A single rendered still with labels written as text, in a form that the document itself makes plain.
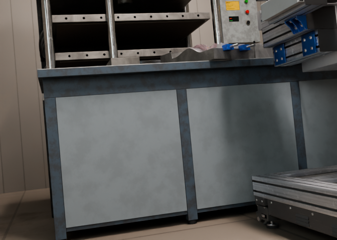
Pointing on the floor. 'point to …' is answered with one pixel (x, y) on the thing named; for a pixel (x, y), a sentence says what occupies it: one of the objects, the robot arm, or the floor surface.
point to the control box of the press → (238, 16)
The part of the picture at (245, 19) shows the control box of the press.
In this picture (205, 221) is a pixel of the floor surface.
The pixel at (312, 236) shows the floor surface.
